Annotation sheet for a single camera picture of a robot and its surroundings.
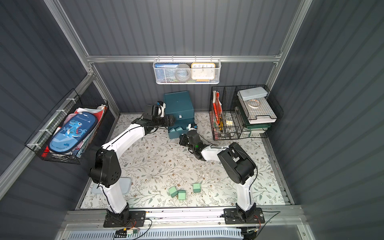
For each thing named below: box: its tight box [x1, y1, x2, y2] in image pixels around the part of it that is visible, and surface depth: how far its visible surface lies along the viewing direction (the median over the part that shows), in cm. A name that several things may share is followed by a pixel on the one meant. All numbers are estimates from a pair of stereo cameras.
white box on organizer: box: [237, 86, 268, 101], surface depth 104 cm
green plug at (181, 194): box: [177, 189, 186, 201], surface depth 81 cm
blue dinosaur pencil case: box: [48, 112, 98, 154], surface depth 67 cm
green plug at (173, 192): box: [168, 186, 179, 198], surface depth 82 cm
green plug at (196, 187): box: [193, 183, 201, 193], surface depth 84 cm
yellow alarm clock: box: [191, 62, 216, 82], surface depth 90 cm
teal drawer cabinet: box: [164, 90, 195, 140], surface depth 98 cm
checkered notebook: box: [237, 93, 277, 120], surface depth 98 cm
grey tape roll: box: [175, 63, 191, 83], surface depth 88 cm
